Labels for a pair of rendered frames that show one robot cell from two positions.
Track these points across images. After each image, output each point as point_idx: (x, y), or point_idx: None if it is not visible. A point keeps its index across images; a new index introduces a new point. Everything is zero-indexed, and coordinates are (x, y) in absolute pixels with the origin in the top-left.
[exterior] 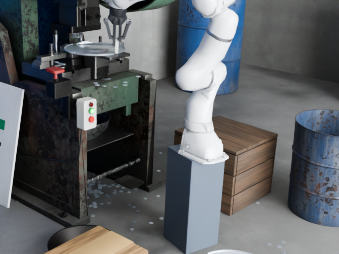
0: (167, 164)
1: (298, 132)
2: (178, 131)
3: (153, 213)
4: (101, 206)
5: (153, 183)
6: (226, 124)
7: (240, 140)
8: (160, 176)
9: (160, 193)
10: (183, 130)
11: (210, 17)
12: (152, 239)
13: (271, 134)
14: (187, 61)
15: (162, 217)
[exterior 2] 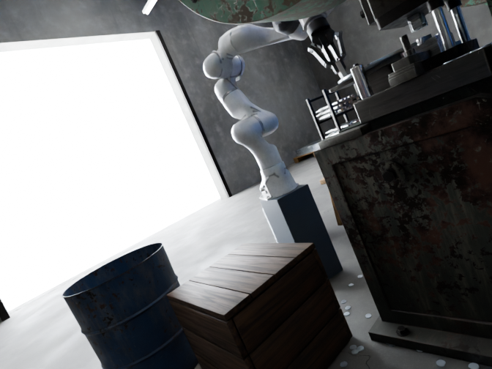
0: (314, 200)
1: (165, 256)
2: (307, 243)
3: (362, 288)
4: None
5: (380, 322)
6: (224, 289)
7: (227, 261)
8: (385, 368)
9: (367, 322)
10: (287, 169)
11: (236, 80)
12: (352, 263)
13: (176, 290)
14: (263, 110)
15: (350, 285)
